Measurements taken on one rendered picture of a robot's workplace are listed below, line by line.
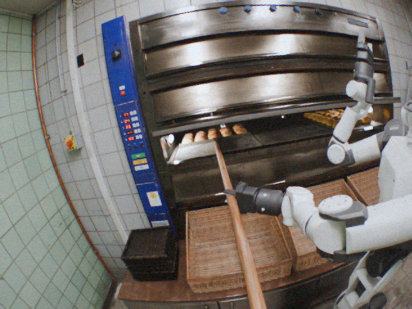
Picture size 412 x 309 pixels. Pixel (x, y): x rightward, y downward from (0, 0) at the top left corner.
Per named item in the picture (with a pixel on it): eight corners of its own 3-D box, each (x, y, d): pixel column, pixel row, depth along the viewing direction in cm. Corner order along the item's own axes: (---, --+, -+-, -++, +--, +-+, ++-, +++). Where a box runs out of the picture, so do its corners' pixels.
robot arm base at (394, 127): (387, 152, 59) (407, 143, 50) (392, 174, 51) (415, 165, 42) (378, 125, 55) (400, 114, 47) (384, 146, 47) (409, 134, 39)
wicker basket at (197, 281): (193, 241, 139) (184, 210, 130) (270, 226, 137) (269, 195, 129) (192, 295, 93) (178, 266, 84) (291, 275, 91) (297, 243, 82)
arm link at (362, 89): (363, 80, 61) (359, 104, 64) (347, 69, 60) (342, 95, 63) (381, 80, 50) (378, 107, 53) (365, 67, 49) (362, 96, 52)
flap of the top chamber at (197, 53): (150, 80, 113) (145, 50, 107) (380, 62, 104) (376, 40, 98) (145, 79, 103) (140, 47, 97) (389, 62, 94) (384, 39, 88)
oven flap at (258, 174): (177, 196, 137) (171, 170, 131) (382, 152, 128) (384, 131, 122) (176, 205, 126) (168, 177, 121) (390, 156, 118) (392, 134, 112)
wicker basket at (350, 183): (341, 206, 134) (345, 176, 125) (383, 189, 131) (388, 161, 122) (373, 241, 88) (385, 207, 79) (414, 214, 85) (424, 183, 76)
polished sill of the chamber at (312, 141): (169, 167, 130) (168, 161, 129) (384, 128, 121) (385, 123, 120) (168, 171, 124) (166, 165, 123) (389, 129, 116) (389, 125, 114)
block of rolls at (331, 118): (302, 116, 189) (302, 111, 187) (337, 112, 186) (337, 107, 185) (335, 129, 131) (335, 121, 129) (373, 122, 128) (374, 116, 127)
